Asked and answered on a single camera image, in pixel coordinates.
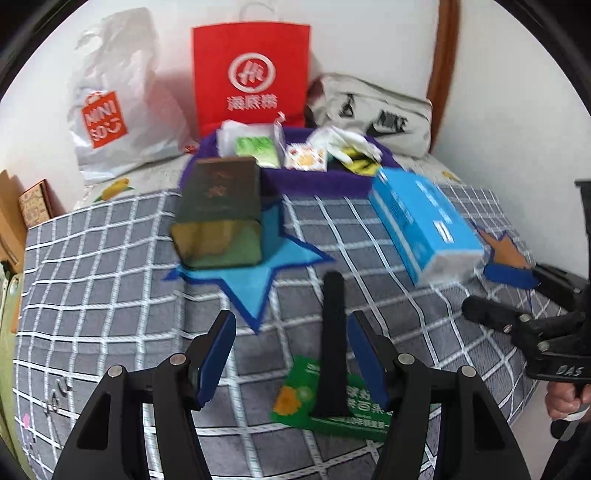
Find fruit print packet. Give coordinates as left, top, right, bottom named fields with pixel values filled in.
left=284, top=142, right=329, bottom=172

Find green and white packet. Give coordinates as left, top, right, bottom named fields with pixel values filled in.
left=235, top=136, right=283, bottom=169

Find yellow pouch with black straps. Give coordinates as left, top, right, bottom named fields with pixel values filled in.
left=339, top=148, right=382, bottom=177

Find lemon print bed sheet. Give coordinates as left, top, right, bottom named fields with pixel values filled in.
left=83, top=154, right=462, bottom=204

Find patterned cardboard box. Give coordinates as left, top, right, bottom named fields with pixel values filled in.
left=18, top=179, right=63, bottom=228

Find blue tissue pack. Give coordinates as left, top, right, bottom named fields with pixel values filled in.
left=368, top=167, right=485, bottom=287

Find black strap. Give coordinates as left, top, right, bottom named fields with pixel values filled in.
left=314, top=271, right=349, bottom=418

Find clear plastic bag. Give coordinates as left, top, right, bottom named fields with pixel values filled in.
left=217, top=119, right=278, bottom=158

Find grey grid blanket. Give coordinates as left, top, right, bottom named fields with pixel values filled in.
left=14, top=182, right=543, bottom=480

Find dark rectangular tin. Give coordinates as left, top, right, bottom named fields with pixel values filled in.
left=171, top=156, right=264, bottom=271

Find purple towel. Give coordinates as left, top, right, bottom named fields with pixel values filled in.
left=178, top=127, right=402, bottom=199

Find light green quilt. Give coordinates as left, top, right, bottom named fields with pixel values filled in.
left=0, top=261, right=24, bottom=462

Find green wipes packet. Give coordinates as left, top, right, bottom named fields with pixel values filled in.
left=270, top=354, right=393, bottom=443

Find wooden door frame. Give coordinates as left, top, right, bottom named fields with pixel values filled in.
left=427, top=0, right=462, bottom=100

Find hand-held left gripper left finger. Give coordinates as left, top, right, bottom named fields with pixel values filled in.
left=51, top=310, right=237, bottom=480

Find white plastic shopping bag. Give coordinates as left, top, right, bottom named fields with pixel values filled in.
left=67, top=7, right=195, bottom=183

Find red paper carrier bag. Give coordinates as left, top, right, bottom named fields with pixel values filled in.
left=191, top=2, right=311, bottom=139

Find person's right hand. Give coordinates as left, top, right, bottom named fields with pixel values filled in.
left=545, top=381, right=591, bottom=421

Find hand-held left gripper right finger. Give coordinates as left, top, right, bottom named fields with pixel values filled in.
left=347, top=311, right=525, bottom=480

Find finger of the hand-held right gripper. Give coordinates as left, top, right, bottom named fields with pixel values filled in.
left=482, top=262, right=591, bottom=297
left=462, top=295, right=591, bottom=344

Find grey waist bag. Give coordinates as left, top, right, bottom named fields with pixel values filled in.
left=307, top=73, right=435, bottom=158

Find white hang tag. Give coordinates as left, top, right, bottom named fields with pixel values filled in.
left=273, top=113, right=287, bottom=155

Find wooden headboard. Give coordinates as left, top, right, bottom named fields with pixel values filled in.
left=0, top=170, right=28, bottom=273

